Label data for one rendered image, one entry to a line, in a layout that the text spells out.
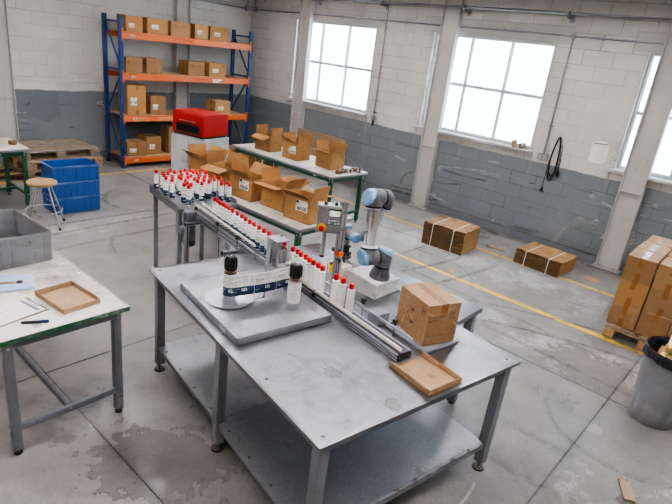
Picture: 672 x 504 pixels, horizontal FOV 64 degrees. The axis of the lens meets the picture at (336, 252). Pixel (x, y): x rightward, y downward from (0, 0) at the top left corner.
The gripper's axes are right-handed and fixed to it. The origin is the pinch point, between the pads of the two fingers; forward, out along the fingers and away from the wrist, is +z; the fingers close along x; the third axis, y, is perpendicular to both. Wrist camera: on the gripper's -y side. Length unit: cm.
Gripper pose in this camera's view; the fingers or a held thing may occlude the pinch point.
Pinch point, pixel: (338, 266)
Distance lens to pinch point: 414.6
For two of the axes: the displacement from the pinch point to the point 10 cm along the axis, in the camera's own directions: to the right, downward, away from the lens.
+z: -1.4, 9.2, 3.7
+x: 6.7, -1.9, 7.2
